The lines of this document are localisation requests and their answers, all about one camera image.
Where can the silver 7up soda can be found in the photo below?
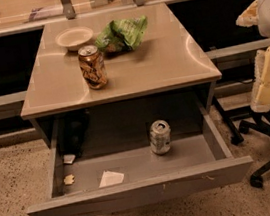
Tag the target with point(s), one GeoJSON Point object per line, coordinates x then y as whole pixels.
{"type": "Point", "coordinates": [160, 137]}

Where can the grey cabinet with counter top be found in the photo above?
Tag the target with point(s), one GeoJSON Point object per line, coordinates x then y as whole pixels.
{"type": "Point", "coordinates": [117, 68]}

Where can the brown patterned soda can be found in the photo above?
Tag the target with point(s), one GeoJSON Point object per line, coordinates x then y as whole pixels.
{"type": "Point", "coordinates": [92, 66]}

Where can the grey open top drawer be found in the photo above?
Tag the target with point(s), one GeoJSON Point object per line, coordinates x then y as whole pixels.
{"type": "Point", "coordinates": [195, 163]}

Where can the green chip bag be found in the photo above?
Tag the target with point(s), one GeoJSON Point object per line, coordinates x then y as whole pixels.
{"type": "Point", "coordinates": [122, 35]}

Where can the white shallow bowl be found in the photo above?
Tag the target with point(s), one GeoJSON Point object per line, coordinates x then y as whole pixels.
{"type": "Point", "coordinates": [73, 38]}

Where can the white paper slip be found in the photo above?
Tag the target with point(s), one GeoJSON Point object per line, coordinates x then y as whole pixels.
{"type": "Point", "coordinates": [111, 178]}

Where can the small white crumpled scrap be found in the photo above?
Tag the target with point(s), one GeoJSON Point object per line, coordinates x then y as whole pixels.
{"type": "Point", "coordinates": [69, 159]}

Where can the small yellow scrap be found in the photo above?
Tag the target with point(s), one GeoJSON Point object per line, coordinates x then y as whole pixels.
{"type": "Point", "coordinates": [69, 180]}

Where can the long background desk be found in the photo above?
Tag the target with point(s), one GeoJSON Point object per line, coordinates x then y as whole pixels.
{"type": "Point", "coordinates": [110, 7]}

